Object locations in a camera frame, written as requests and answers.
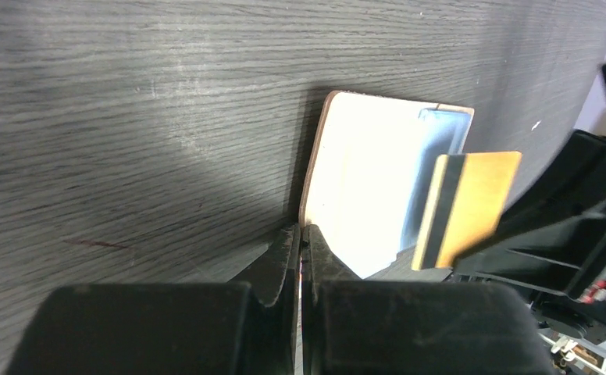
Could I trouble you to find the beige leather card holder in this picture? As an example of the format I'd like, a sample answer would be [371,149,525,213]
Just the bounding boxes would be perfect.
[298,91,475,278]

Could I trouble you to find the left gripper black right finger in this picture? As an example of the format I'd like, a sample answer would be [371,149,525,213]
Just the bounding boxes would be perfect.
[301,225,554,374]

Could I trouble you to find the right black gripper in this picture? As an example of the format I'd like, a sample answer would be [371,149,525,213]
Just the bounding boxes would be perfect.
[453,130,606,360]

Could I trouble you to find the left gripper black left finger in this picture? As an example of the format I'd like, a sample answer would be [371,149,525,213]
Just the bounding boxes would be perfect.
[7,225,301,374]

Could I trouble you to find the gold card with black stripe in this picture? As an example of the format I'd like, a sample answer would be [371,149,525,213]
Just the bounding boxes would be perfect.
[411,151,522,271]

